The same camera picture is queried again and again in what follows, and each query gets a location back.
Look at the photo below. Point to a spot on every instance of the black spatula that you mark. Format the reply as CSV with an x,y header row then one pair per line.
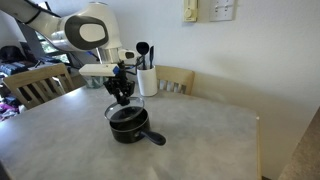
x,y
151,55

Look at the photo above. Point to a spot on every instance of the white utensil holder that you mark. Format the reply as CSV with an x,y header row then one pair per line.
x,y
146,83

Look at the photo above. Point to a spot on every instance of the dark framed window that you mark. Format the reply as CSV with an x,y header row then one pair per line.
x,y
50,50

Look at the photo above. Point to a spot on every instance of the black ladle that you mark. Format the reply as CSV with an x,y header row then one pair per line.
x,y
142,48

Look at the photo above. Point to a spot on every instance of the wooden chair with slatted backrest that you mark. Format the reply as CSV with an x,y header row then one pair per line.
x,y
36,75

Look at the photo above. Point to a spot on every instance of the yellow wall thermostat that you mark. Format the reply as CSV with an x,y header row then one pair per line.
x,y
190,11

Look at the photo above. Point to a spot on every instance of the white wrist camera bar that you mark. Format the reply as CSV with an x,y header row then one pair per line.
x,y
96,70

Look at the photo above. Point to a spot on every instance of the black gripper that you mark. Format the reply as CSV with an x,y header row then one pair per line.
x,y
119,83

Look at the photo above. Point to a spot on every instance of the colourful clutter pile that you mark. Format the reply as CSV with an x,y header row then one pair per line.
x,y
7,108

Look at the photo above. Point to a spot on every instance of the wooden chair with plain backrest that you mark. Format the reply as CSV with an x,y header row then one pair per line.
x,y
175,75

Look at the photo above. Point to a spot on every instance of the glass lid with black knob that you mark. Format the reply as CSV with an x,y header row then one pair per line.
x,y
125,111

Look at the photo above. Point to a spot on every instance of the white light switch plate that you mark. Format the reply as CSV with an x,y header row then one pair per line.
x,y
222,10

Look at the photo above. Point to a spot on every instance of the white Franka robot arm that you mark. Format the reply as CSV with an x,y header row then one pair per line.
x,y
86,31

